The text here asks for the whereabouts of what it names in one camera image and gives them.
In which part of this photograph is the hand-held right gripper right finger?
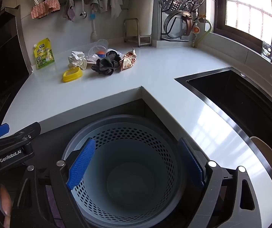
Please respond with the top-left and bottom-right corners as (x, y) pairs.
(178, 138), (261, 228)

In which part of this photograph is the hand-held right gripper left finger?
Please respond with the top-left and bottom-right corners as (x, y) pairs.
(11, 138), (96, 228)

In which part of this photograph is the light blue perforated basket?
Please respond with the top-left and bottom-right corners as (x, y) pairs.
(66, 123), (199, 228)

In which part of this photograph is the grey plastic bin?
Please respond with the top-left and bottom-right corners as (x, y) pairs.
(61, 115), (209, 228)

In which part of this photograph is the yellow plastic lid ring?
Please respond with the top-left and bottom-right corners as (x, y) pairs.
(63, 67), (83, 83)

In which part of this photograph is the white paper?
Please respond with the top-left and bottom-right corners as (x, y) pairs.
(68, 51), (88, 71)

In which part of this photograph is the black cloth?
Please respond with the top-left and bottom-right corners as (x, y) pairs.
(91, 50), (123, 76)

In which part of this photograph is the clear plastic cup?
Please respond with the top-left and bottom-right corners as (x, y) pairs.
(88, 39), (109, 61)

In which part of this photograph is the printed snack wrapper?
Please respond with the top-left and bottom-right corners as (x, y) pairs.
(119, 47), (136, 72)

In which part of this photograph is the person's left hand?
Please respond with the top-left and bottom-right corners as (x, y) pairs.
(0, 185), (12, 217)

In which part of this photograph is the black stove appliance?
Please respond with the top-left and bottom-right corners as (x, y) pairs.
(0, 7), (33, 135)

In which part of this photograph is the yellow spout pouch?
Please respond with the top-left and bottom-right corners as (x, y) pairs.
(33, 38), (55, 70)

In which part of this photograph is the black kitchen sink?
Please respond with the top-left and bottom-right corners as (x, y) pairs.
(174, 66), (272, 186)

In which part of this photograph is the blue bottle brush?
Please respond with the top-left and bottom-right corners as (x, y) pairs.
(90, 13), (98, 40)

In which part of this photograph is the pink sponge cloth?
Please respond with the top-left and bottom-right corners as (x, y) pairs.
(31, 0), (61, 20)

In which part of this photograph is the grey hanging cloth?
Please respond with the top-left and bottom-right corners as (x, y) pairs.
(62, 0), (75, 17)

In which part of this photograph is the metal ladle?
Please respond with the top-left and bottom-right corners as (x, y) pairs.
(79, 0), (88, 19)

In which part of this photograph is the metal cutting board stand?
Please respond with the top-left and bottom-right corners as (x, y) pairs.
(123, 18), (152, 48)

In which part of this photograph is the gas valve orange knob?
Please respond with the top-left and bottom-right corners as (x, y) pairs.
(191, 14), (207, 48)

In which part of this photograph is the printed glass mug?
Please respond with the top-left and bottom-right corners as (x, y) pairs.
(261, 40), (272, 62)

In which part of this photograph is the glass pot lid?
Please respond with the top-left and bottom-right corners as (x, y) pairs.
(164, 11), (194, 39)

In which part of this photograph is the grey rag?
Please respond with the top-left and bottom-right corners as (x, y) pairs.
(90, 0), (103, 14)

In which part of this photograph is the white hanging cloth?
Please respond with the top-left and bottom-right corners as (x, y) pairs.
(110, 0), (123, 20)

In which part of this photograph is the white cutting board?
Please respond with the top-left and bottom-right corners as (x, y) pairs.
(128, 0), (156, 46)

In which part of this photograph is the window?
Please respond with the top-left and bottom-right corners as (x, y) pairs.
(215, 0), (272, 54)

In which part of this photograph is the black wire rack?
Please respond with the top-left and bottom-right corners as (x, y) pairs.
(159, 0), (210, 43)

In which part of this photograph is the yellow-green gas hose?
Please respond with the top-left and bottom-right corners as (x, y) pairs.
(194, 19), (214, 48)

